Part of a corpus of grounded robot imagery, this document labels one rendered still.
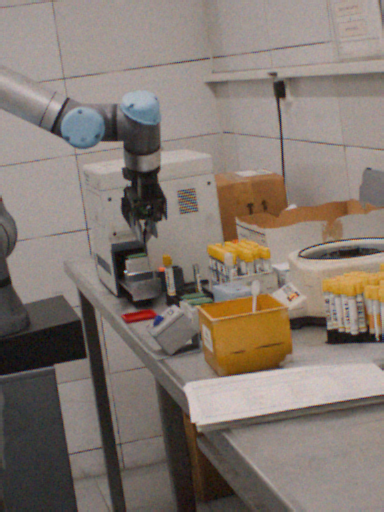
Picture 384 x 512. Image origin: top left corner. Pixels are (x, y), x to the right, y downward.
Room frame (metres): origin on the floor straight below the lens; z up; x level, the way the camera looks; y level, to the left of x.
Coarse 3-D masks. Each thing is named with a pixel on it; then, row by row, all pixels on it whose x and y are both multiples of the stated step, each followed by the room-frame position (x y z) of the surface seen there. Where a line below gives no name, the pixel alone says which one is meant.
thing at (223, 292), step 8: (216, 288) 2.14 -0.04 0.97; (224, 288) 2.12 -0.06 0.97; (232, 288) 2.11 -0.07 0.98; (240, 288) 2.10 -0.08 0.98; (248, 288) 2.09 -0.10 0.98; (216, 296) 2.15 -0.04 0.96; (224, 296) 2.10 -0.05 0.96; (232, 296) 2.07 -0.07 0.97; (240, 296) 2.07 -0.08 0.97; (248, 296) 2.07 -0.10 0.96
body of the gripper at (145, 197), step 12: (156, 168) 2.34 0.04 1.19; (144, 180) 2.32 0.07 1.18; (156, 180) 2.32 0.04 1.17; (132, 192) 2.38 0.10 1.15; (144, 192) 2.36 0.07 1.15; (156, 192) 2.37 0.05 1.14; (132, 204) 2.35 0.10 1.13; (144, 204) 2.34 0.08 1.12; (156, 204) 2.36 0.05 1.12; (132, 216) 2.37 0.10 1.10; (144, 216) 2.38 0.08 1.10; (156, 216) 2.37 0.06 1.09
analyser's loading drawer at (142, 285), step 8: (144, 272) 2.58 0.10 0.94; (120, 280) 2.69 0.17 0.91; (128, 280) 2.60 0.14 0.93; (136, 280) 2.58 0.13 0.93; (144, 280) 2.58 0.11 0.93; (152, 280) 2.53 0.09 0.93; (160, 280) 2.54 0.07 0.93; (128, 288) 2.58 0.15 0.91; (136, 288) 2.52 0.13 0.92; (144, 288) 2.53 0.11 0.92; (152, 288) 2.53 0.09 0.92; (160, 288) 2.53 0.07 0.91; (136, 296) 2.52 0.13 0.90; (144, 296) 2.53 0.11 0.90; (152, 296) 2.53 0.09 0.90; (160, 296) 2.53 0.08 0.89
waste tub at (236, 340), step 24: (216, 312) 2.00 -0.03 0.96; (240, 312) 2.01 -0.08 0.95; (264, 312) 1.89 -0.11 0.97; (216, 336) 1.87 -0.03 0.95; (240, 336) 1.88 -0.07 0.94; (264, 336) 1.89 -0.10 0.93; (288, 336) 1.89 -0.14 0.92; (216, 360) 1.88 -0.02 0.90; (240, 360) 1.88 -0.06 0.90; (264, 360) 1.89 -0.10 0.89
